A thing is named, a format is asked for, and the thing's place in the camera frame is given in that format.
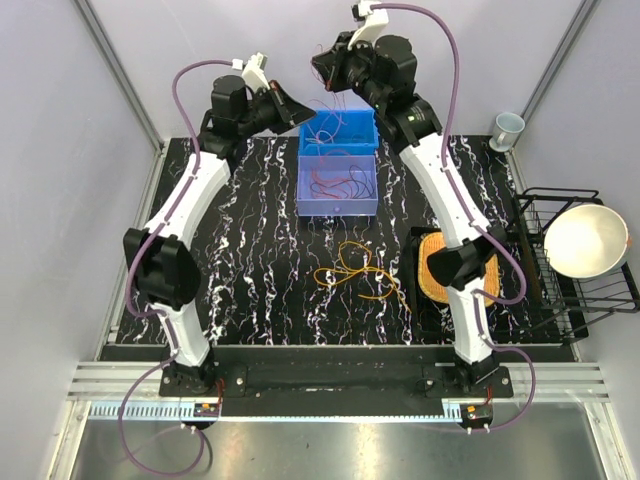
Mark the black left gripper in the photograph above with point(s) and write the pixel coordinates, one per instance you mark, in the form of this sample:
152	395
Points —
292	111

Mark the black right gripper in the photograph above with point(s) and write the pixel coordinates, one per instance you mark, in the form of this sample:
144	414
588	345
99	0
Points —
330	63

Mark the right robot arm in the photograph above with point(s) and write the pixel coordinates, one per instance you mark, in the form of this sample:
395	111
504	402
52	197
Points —
382	73

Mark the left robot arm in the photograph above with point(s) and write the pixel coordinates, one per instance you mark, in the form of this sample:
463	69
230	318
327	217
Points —
161	266

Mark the blue plastic bin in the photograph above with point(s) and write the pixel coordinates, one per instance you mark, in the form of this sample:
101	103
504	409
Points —
351	131

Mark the lavender plastic tray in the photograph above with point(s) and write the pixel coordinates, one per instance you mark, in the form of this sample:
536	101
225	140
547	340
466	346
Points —
337	186

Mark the woven orange bamboo mat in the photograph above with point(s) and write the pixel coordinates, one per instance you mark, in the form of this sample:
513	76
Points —
431	243

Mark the white ceramic mug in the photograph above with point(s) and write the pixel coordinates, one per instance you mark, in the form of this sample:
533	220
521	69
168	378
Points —
507	128

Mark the black plastic tray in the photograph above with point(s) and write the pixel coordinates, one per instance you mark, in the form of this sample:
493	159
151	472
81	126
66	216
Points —
431	321

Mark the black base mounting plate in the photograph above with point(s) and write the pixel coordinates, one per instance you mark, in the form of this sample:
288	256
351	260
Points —
323	382

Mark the large white bowl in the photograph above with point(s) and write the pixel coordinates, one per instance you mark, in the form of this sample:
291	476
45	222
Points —
587	241

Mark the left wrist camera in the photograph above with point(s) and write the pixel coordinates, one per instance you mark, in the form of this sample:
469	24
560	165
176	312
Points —
253	73

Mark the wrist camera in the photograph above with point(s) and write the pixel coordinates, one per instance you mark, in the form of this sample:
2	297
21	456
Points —
253	73
372	18

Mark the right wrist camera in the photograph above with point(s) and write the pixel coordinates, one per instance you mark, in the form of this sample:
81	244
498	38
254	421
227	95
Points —
372	18

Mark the black wire dish rack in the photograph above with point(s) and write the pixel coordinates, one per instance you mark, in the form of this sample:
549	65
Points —
558	308

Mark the aluminium frame rail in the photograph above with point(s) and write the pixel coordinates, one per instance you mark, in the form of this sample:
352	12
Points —
103	386

